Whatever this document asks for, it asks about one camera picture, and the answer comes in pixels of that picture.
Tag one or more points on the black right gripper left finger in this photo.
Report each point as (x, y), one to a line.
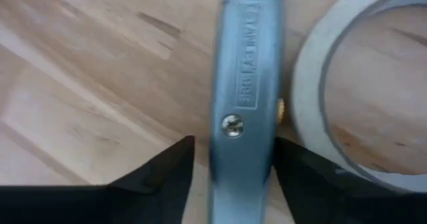
(100, 207)

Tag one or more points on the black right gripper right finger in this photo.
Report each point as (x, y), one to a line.
(333, 204)

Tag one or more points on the grey metal utility knife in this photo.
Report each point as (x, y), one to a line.
(247, 84)

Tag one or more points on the white masking tape roll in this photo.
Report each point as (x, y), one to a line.
(307, 100)

